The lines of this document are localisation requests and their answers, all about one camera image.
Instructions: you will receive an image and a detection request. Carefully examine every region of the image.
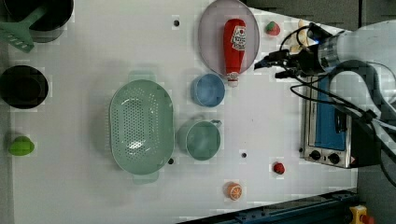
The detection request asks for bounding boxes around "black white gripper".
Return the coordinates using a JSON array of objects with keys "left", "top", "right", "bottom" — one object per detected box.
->
[{"left": 254, "top": 22, "right": 332, "bottom": 78}]

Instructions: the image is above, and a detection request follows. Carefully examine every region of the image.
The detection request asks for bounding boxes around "red ketchup bottle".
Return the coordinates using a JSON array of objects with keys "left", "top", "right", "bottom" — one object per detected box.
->
[{"left": 223, "top": 19, "right": 247, "bottom": 87}]

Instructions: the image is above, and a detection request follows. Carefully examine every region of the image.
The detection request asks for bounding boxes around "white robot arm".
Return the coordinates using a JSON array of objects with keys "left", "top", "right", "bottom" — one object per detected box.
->
[{"left": 254, "top": 21, "right": 395, "bottom": 134}]

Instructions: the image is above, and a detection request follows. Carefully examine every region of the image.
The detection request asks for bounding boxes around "grey round plate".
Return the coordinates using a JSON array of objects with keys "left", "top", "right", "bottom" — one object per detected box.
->
[{"left": 198, "top": 0, "right": 261, "bottom": 75}]

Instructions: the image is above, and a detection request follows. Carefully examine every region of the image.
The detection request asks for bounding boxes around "toy peeled banana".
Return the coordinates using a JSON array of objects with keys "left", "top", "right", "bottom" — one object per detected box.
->
[{"left": 287, "top": 20, "right": 308, "bottom": 53}]

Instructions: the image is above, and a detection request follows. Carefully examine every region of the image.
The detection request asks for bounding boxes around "toy strawberry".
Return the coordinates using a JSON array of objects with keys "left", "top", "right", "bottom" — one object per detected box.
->
[{"left": 265, "top": 21, "right": 280, "bottom": 36}]

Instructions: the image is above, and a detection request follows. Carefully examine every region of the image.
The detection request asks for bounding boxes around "blue cup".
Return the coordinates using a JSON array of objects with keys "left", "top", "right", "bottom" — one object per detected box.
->
[{"left": 191, "top": 74, "right": 225, "bottom": 107}]

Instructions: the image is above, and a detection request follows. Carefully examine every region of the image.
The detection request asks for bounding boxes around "silver toaster oven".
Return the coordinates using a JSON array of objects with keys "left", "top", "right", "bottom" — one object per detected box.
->
[{"left": 302, "top": 74, "right": 382, "bottom": 169}]

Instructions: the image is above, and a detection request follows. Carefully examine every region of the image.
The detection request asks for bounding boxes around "small red toy tomato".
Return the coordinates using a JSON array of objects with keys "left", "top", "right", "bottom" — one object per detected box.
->
[{"left": 273, "top": 162, "right": 286, "bottom": 175}]

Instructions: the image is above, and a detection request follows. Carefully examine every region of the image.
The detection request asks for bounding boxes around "green mug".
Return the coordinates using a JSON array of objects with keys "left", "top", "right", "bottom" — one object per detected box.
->
[{"left": 177, "top": 119, "right": 222, "bottom": 161}]

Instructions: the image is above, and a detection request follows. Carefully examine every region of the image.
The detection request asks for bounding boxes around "toy orange half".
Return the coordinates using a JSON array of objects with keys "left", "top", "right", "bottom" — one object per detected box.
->
[{"left": 226, "top": 182, "right": 243, "bottom": 201}]

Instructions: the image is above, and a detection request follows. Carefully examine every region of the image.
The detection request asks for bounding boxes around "green perforated colander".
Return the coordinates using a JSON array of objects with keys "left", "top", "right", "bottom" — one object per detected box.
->
[{"left": 109, "top": 71, "right": 175, "bottom": 185}]

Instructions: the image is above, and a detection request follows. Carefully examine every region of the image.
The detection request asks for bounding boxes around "yellow red emergency button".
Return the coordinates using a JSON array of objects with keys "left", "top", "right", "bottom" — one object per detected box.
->
[{"left": 349, "top": 205, "right": 375, "bottom": 224}]

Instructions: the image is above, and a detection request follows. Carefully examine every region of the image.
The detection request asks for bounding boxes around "black pot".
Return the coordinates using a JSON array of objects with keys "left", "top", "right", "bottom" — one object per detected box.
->
[{"left": 1, "top": 0, "right": 75, "bottom": 43}]

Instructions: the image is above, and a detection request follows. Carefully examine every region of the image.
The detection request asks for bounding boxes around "black round pan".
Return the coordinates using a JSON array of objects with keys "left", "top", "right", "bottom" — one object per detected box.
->
[{"left": 0, "top": 65, "right": 49, "bottom": 109}]

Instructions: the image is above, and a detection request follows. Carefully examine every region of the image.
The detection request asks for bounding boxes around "green slotted spatula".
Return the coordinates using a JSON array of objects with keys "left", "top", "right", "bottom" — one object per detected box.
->
[{"left": 0, "top": 4, "right": 48, "bottom": 53}]

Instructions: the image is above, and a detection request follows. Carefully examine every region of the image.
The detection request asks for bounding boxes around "green toy pepper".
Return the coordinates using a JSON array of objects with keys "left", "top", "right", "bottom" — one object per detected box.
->
[{"left": 8, "top": 136, "right": 35, "bottom": 156}]

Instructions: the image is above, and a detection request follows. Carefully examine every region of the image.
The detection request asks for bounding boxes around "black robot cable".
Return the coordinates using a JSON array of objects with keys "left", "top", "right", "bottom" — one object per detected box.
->
[{"left": 278, "top": 26, "right": 396, "bottom": 188}]

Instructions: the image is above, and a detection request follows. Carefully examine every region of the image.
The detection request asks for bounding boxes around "blue metal frame rail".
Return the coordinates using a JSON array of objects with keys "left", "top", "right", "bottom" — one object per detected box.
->
[{"left": 178, "top": 190, "right": 360, "bottom": 224}]

